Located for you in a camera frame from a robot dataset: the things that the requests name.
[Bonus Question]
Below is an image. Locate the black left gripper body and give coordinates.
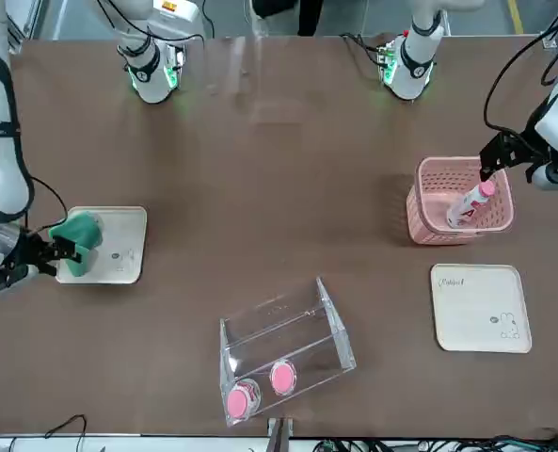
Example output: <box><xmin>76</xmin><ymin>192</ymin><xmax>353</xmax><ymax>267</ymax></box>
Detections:
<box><xmin>525</xmin><ymin>145</ymin><xmax>555</xmax><ymax>183</ymax></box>

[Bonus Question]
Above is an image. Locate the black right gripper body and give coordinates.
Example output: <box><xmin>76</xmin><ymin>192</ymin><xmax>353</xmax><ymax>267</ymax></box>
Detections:
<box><xmin>3</xmin><ymin>228</ymin><xmax>42</xmax><ymax>272</ymax></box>

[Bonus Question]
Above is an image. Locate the green cloth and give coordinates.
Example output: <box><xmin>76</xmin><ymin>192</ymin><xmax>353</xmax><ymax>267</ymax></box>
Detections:
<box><xmin>47</xmin><ymin>211</ymin><xmax>104</xmax><ymax>279</ymax></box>

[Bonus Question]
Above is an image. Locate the white bottle pink cap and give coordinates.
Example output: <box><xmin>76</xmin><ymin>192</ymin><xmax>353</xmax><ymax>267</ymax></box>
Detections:
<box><xmin>446</xmin><ymin>179</ymin><xmax>497</xmax><ymax>230</ymax></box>
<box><xmin>225</xmin><ymin>378</ymin><xmax>263</xmax><ymax>422</ymax></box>
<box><xmin>268</xmin><ymin>360</ymin><xmax>298</xmax><ymax>396</ymax></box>

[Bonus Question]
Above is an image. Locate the pink plastic basket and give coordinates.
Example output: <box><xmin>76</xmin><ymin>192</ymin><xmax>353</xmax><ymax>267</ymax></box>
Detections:
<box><xmin>406</xmin><ymin>156</ymin><xmax>516</xmax><ymax>246</ymax></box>

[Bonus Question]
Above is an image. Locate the clear acrylic shelf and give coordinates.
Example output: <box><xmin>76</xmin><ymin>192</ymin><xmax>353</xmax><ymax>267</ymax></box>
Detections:
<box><xmin>219</xmin><ymin>276</ymin><xmax>358</xmax><ymax>428</ymax></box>

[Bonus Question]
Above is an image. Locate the beige tray rabbit print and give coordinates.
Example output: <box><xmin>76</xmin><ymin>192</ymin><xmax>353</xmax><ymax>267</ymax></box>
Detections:
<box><xmin>431</xmin><ymin>263</ymin><xmax>533</xmax><ymax>353</ymax></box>
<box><xmin>54</xmin><ymin>205</ymin><xmax>148</xmax><ymax>285</ymax></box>

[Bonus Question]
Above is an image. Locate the person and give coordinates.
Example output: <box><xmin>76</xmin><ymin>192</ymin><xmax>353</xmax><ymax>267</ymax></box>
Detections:
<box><xmin>249</xmin><ymin>0</ymin><xmax>327</xmax><ymax>38</ymax></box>

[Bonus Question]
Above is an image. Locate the white control box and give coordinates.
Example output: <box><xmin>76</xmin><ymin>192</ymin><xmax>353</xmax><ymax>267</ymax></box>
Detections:
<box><xmin>153</xmin><ymin>0</ymin><xmax>207</xmax><ymax>41</ymax></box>

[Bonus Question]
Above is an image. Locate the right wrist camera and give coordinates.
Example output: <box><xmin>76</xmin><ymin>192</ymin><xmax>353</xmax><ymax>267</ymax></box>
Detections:
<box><xmin>0</xmin><ymin>251</ymin><xmax>40</xmax><ymax>297</ymax></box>

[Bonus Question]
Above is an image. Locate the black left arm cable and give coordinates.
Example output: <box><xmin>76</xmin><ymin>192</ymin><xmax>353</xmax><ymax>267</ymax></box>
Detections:
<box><xmin>483</xmin><ymin>0</ymin><xmax>558</xmax><ymax>136</ymax></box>

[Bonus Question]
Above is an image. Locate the black desk cable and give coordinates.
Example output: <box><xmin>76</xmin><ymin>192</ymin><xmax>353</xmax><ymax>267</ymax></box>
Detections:
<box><xmin>44</xmin><ymin>413</ymin><xmax>89</xmax><ymax>452</ymax></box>

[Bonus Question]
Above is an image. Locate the aluminium frame post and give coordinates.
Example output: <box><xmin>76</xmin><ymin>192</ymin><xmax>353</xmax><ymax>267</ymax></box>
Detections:
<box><xmin>265</xmin><ymin>416</ymin><xmax>295</xmax><ymax>452</ymax></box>

